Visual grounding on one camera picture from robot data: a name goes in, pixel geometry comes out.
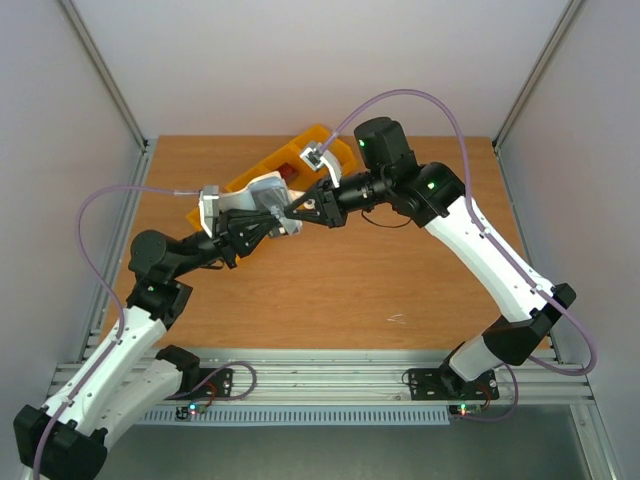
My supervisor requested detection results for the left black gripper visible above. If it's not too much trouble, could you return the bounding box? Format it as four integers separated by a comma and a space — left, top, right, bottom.
170, 208, 277, 279

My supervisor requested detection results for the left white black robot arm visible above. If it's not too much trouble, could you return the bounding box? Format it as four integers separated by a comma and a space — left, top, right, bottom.
13, 210, 278, 479

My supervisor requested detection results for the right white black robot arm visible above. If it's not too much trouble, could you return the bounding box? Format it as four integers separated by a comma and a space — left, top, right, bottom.
286, 117, 576, 398

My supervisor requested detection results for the red card in bin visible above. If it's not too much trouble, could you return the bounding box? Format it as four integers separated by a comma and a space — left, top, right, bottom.
277, 163, 299, 183

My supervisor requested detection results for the left small circuit board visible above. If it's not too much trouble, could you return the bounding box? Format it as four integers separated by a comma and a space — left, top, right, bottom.
174, 403, 207, 421

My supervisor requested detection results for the small circuit board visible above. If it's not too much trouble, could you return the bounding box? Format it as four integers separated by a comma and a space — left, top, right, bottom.
449, 403, 484, 417
174, 403, 207, 421

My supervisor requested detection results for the right small circuit board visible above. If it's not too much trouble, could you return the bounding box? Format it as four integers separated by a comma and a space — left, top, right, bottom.
449, 403, 484, 417

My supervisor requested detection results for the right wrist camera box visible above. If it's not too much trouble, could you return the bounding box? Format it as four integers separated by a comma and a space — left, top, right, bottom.
299, 141, 343, 188

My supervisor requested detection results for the aluminium front rail frame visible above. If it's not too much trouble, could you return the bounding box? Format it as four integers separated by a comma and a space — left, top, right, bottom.
44, 347, 596, 406

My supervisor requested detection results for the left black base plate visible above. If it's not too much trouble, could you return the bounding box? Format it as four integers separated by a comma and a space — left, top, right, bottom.
167, 367, 234, 400

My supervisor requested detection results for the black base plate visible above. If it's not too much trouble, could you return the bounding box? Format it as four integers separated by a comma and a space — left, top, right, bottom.
167, 367, 234, 400
401, 368, 500, 402

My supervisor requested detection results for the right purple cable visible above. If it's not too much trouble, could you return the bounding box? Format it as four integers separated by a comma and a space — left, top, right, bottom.
319, 89, 599, 423

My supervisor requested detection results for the grey slotted cable duct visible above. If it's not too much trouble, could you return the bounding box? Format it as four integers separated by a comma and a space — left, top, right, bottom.
138, 405, 450, 428

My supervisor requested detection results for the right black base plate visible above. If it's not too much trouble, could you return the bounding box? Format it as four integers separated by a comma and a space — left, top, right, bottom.
401, 368, 500, 402

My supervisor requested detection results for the left aluminium corner post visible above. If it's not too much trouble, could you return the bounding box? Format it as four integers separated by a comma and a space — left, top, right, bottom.
55, 0, 151, 154

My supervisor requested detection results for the aluminium corner post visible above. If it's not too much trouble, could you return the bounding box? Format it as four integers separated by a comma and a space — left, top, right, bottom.
55, 0, 151, 154
491, 0, 587, 154

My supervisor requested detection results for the right aluminium corner post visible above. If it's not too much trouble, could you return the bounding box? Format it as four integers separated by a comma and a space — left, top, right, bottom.
491, 0, 587, 154

